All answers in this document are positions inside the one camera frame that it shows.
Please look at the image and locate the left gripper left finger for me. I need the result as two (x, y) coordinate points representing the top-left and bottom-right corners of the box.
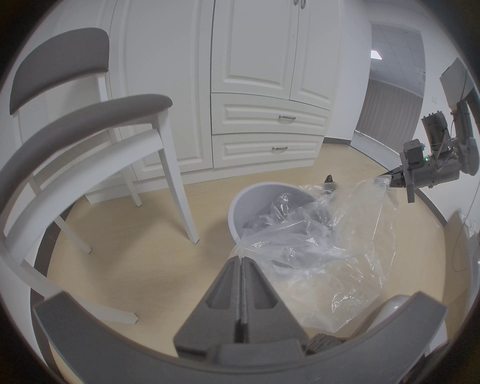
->
(173, 256), (244, 357)

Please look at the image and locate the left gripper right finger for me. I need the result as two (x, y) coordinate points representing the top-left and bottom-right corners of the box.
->
(240, 257), (310, 355)

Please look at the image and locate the clear plastic bag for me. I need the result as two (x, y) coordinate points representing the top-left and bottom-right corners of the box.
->
(234, 177), (399, 334)

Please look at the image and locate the white trash bin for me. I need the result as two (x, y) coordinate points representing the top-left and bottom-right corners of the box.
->
(227, 182), (340, 271)

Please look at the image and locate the grey curtain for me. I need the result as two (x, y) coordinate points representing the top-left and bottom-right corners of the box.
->
(355, 79), (421, 151)

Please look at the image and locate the white wardrobe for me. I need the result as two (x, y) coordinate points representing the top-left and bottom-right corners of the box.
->
(84, 0), (346, 205)

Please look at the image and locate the white chair with grey seat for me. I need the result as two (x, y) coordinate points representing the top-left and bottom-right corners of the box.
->
(0, 27), (201, 325)

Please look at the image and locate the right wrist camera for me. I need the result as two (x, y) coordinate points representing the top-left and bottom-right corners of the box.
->
(399, 139), (425, 166)

